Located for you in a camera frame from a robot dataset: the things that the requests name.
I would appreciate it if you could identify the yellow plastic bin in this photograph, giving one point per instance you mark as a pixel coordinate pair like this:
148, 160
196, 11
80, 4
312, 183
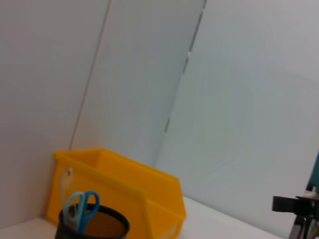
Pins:
124, 181

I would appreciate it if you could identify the blue scissors with sheath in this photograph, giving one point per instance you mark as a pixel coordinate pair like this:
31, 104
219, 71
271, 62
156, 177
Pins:
87, 214

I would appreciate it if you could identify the black mesh pen holder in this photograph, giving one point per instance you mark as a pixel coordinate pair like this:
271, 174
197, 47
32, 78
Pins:
109, 226

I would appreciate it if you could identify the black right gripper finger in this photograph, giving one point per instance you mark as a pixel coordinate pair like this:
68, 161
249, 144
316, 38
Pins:
284, 204

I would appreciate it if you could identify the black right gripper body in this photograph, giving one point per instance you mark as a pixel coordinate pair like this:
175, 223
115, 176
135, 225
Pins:
307, 206

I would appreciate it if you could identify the transparent plastic ruler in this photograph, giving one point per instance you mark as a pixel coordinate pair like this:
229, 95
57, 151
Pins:
67, 184

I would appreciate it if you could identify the teal background object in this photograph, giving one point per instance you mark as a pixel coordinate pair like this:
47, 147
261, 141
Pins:
315, 171

